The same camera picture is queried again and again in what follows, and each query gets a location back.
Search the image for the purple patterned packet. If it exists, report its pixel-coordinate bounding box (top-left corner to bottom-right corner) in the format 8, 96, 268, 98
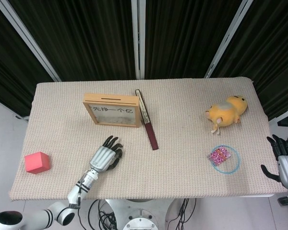
207, 148, 232, 166

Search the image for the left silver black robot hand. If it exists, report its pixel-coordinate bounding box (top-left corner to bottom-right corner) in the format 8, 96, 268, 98
89, 135, 125, 174

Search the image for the white metal frame post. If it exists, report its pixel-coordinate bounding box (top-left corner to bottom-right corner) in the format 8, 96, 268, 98
204, 0, 255, 79
0, 0, 62, 82
131, 0, 146, 80

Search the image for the wooden framed money box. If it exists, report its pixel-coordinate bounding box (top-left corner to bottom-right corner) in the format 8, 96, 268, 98
83, 93, 141, 128

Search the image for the dark red folded fan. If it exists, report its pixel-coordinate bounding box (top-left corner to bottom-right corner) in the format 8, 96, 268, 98
134, 89, 159, 151

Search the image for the beige woven tablecloth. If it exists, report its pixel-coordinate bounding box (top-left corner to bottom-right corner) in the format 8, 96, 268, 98
9, 76, 288, 202

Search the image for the black curtain panel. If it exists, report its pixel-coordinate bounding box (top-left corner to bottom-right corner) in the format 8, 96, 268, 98
8, 0, 137, 82
0, 0, 57, 115
144, 0, 243, 80
212, 0, 288, 120

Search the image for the white table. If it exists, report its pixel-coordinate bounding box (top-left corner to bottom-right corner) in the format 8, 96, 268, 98
24, 190, 288, 201

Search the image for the thin blue ring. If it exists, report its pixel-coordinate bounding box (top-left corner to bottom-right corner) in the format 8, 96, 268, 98
210, 143, 241, 175

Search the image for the red cube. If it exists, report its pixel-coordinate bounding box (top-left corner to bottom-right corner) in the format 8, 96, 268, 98
24, 151, 50, 173

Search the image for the yellow plush toy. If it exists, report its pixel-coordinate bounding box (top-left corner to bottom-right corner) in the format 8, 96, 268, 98
204, 95, 249, 135

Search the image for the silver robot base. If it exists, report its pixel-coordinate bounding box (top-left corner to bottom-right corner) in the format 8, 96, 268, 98
105, 198, 176, 230

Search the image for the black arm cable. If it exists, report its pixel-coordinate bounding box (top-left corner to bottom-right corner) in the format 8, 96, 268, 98
75, 176, 84, 230

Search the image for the black floor cable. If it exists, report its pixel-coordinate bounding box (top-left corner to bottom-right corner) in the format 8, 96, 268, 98
90, 198, 118, 230
167, 198, 197, 230

